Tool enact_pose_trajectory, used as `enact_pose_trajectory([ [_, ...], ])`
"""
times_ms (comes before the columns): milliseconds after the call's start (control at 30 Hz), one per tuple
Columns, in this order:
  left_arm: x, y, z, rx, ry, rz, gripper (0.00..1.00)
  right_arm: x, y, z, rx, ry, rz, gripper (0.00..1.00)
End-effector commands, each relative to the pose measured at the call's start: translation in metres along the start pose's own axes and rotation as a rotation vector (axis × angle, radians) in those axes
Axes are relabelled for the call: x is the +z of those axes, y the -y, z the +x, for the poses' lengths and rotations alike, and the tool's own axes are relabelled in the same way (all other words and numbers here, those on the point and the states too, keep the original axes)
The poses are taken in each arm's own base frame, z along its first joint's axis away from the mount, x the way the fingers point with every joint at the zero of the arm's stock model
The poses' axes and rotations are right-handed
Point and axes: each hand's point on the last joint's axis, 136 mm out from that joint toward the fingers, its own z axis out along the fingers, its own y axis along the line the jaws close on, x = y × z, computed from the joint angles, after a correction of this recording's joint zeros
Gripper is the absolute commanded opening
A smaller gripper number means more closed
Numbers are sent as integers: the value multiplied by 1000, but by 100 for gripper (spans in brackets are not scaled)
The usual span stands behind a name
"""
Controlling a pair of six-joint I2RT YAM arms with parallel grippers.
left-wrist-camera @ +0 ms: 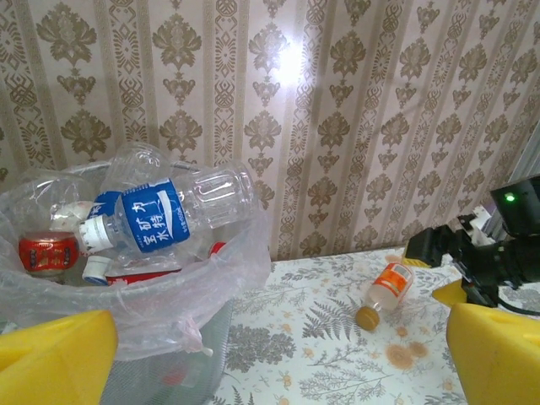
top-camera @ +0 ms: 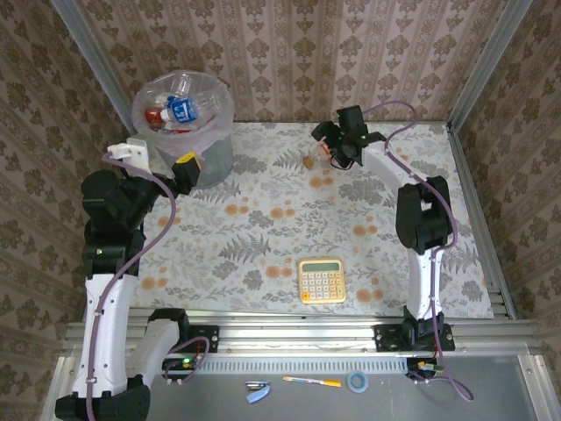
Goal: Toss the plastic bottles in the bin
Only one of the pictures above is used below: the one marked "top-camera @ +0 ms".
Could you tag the clear bottle orange label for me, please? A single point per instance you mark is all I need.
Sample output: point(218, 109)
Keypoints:
point(313, 157)

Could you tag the clear bottle red white label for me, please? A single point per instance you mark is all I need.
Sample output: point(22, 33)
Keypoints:
point(155, 117)

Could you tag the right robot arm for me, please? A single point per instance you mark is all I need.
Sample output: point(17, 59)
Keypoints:
point(421, 210)

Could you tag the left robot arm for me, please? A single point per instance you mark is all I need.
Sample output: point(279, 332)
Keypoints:
point(105, 329)

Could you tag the grey waste bin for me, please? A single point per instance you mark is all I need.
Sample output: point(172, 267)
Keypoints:
point(217, 162)

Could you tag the translucent plastic bin liner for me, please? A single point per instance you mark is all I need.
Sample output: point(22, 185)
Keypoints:
point(219, 127)

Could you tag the gold desk calculator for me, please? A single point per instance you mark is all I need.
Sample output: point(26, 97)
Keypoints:
point(321, 280)

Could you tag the small black controller board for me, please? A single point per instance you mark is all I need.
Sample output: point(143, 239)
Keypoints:
point(421, 366)
point(179, 363)

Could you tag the blue stapler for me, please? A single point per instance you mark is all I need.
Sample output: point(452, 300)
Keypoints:
point(258, 391)

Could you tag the orange white pen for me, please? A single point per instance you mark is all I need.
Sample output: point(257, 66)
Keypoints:
point(311, 381)

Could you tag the blue tape roll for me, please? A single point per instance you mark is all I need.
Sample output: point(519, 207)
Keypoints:
point(357, 382)

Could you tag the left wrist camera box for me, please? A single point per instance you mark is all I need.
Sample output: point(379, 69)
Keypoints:
point(131, 153)

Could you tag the aluminium frame post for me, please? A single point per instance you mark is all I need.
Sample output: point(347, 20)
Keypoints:
point(98, 66)
point(487, 66)

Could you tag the aluminium table side rail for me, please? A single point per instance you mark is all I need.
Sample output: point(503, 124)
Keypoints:
point(473, 197)

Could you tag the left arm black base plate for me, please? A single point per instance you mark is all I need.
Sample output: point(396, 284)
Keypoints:
point(206, 337)

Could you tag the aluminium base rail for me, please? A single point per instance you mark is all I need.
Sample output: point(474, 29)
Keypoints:
point(285, 333)

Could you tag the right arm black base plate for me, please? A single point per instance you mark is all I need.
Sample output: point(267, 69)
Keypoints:
point(385, 337)

